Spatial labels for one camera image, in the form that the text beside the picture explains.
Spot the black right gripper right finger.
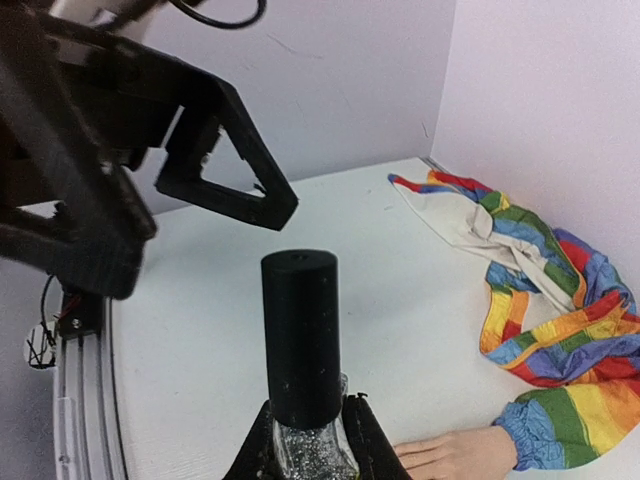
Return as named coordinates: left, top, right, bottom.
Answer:
left=344, top=394, right=410, bottom=480

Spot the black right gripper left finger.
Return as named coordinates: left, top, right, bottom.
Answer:
left=227, top=400, right=282, bottom=480

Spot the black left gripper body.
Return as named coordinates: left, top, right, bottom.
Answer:
left=0, top=9, right=221, bottom=211

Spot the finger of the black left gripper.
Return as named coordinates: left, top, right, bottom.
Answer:
left=1, top=59, right=156, bottom=300
left=155, top=75, right=298, bottom=231

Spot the clear nail polish bottle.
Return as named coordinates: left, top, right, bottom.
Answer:
left=272, top=372, right=359, bottom=480

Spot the black nail polish cap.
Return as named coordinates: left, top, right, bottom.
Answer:
left=261, top=249, right=342, bottom=430

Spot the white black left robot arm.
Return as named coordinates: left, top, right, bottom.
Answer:
left=1, top=1, right=298, bottom=362

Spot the mannequin hand with nails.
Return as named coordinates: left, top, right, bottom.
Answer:
left=394, top=426, right=518, bottom=480

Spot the rainbow striped jacket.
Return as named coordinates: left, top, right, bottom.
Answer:
left=389, top=171, right=639, bottom=475

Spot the aluminium table frame rail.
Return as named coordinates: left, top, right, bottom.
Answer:
left=53, top=294, right=129, bottom=479

